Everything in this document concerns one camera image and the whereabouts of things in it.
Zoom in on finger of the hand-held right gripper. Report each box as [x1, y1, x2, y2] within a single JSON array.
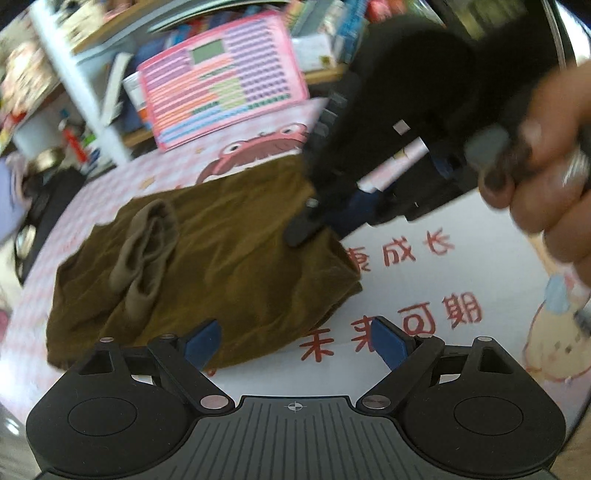
[[330, 187, 389, 238], [283, 193, 334, 248]]

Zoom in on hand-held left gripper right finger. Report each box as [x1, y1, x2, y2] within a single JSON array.
[[360, 316, 516, 415]]

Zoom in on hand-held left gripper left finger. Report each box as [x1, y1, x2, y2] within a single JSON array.
[[76, 318, 230, 415]]

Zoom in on brown garment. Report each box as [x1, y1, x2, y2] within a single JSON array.
[[45, 157, 363, 370]]

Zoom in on person's right hand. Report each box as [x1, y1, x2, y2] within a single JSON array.
[[478, 61, 591, 265]]

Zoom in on wooden shelf board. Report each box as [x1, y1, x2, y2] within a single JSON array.
[[300, 65, 361, 86]]

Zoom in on row of shelf books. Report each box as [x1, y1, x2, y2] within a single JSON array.
[[286, 0, 416, 63]]

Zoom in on pink printed table mat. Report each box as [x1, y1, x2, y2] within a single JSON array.
[[0, 97, 591, 416]]

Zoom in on pink learning chart board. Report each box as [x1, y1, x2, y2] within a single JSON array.
[[137, 11, 311, 152]]

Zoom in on blue books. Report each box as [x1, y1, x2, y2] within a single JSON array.
[[121, 69, 155, 137]]

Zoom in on black bag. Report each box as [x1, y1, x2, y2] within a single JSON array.
[[25, 168, 95, 278]]

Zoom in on white book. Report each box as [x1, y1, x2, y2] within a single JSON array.
[[99, 52, 134, 126]]

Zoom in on purple cloth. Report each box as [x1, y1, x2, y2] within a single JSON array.
[[0, 154, 32, 243]]

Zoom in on white shelf with clutter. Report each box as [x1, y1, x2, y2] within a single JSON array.
[[30, 9, 132, 163]]

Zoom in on red handled tool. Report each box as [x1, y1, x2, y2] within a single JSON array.
[[59, 111, 90, 163]]

